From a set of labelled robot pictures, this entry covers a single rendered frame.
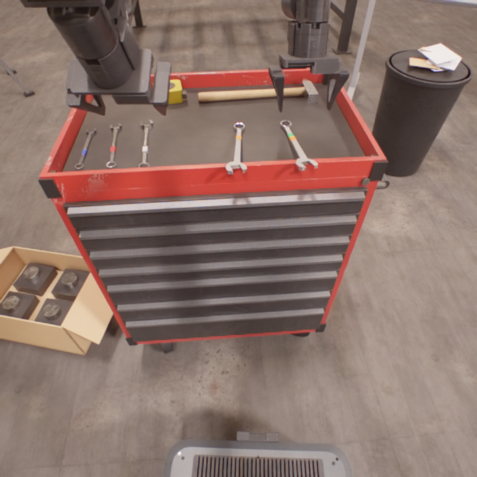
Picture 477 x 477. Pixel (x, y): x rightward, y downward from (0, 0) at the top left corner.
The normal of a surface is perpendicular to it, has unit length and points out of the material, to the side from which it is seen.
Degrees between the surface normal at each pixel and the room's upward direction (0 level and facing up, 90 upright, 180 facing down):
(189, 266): 14
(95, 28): 111
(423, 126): 94
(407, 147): 94
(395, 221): 0
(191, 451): 0
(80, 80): 30
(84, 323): 42
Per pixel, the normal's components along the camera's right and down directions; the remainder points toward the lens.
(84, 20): -0.02, -0.20
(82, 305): 0.65, -0.40
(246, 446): 0.02, -1.00
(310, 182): 0.07, 0.75
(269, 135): 0.00, -0.66
